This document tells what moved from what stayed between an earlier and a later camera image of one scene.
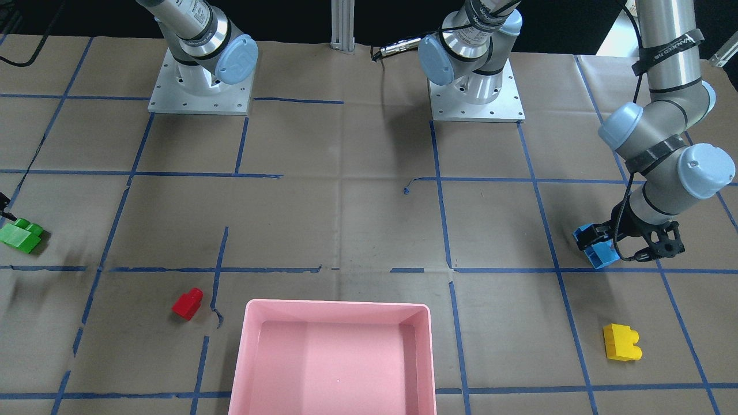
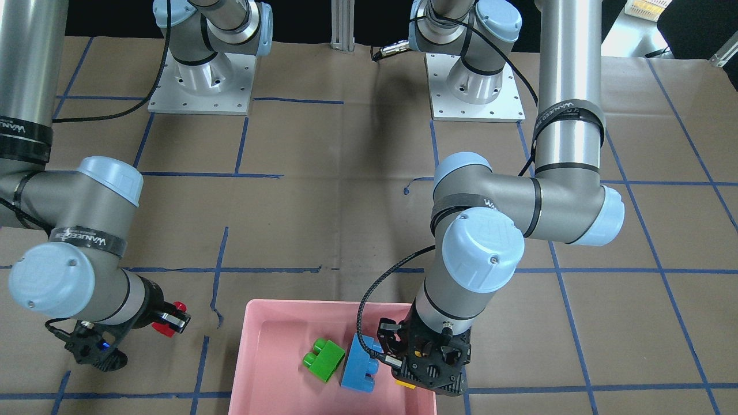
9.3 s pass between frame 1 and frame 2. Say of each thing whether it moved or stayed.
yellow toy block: moved
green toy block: moved
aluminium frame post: stayed
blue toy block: moved
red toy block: moved
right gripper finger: moved
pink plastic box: stayed
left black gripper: moved
